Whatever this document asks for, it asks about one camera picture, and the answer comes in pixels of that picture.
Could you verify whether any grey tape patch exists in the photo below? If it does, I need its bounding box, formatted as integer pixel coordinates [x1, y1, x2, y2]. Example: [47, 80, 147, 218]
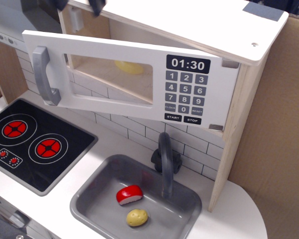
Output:
[243, 2, 284, 21]

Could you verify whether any wooden microwave cabinet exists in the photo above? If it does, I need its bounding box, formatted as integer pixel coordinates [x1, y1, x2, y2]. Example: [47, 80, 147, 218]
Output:
[58, 0, 288, 210]

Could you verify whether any grey sink basin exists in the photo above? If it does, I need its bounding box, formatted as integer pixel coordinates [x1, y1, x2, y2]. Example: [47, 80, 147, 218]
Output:
[70, 155, 202, 239]

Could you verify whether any brown cardboard panel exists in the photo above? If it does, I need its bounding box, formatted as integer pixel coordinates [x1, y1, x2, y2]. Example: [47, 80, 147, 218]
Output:
[229, 15, 299, 239]

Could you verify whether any white toy microwave door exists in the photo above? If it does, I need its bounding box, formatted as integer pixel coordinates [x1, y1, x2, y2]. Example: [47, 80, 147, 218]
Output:
[22, 30, 240, 131]

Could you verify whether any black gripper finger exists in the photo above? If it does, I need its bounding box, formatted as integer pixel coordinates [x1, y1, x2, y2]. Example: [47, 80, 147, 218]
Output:
[88, 0, 106, 17]
[52, 0, 69, 11]

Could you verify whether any grey toy faucet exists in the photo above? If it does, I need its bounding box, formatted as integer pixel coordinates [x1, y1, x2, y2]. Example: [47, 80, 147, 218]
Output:
[151, 132, 182, 199]

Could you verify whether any black toy stovetop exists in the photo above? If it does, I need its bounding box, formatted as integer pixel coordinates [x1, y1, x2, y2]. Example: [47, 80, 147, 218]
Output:
[0, 99, 98, 196]

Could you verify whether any grey range hood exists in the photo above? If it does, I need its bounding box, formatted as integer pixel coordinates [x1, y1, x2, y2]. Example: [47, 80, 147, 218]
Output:
[0, 0, 62, 49]

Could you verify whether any red toy cheese wedge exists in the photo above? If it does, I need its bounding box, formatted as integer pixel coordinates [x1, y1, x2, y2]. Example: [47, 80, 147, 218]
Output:
[116, 185, 144, 206]

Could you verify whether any yellow toy banana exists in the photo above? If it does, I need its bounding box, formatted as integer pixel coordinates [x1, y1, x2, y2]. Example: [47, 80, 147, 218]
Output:
[114, 60, 144, 75]

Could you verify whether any yellow toy potato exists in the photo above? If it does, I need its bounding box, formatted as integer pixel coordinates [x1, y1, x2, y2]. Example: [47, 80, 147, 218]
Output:
[126, 209, 148, 227]

